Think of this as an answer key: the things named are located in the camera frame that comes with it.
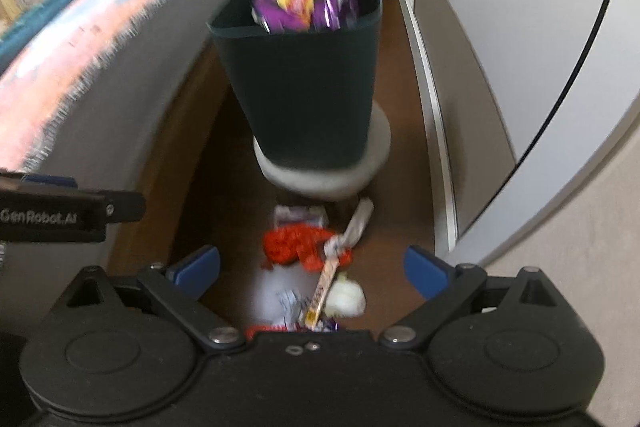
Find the orange plastic bag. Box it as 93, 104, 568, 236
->
262, 223, 336, 273

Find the small purple white packet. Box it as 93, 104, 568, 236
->
273, 205, 329, 229

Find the dark teal trash bin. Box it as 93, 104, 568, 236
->
208, 0, 383, 169

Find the wooden bed with mattress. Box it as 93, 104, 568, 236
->
1, 0, 229, 337

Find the round grey padded stool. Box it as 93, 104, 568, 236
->
252, 102, 393, 200

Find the teal plaid quilt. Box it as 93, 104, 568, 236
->
1, 0, 74, 72

